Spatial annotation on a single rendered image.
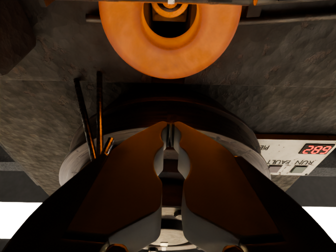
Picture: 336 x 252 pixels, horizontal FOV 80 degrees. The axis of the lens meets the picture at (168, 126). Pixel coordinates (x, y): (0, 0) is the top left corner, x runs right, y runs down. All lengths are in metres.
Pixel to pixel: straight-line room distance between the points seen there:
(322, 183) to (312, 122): 9.34
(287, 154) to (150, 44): 0.53
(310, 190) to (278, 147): 8.87
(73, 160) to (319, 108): 0.56
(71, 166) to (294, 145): 0.56
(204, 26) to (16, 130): 0.56
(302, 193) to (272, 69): 8.89
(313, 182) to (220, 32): 9.58
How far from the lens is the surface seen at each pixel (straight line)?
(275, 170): 0.73
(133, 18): 0.25
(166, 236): 0.46
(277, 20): 0.35
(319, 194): 9.59
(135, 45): 0.26
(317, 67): 0.44
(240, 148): 0.37
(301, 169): 0.77
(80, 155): 0.40
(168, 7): 0.33
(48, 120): 0.60
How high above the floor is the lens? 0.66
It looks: 46 degrees up
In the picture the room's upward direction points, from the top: 178 degrees counter-clockwise
